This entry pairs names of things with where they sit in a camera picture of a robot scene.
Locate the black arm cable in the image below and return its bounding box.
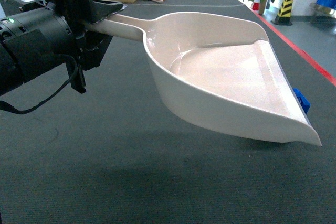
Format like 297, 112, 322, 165
0, 54, 79, 115

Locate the yellow black striped cone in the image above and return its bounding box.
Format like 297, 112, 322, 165
272, 0, 293, 26

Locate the red white traffic cone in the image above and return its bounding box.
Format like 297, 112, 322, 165
251, 0, 260, 11

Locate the beige plastic dustpan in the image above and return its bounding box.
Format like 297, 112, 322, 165
85, 12, 321, 146

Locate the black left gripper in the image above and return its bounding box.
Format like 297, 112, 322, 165
45, 0, 127, 93

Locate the blue plastic block part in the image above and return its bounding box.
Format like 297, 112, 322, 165
293, 88, 311, 114

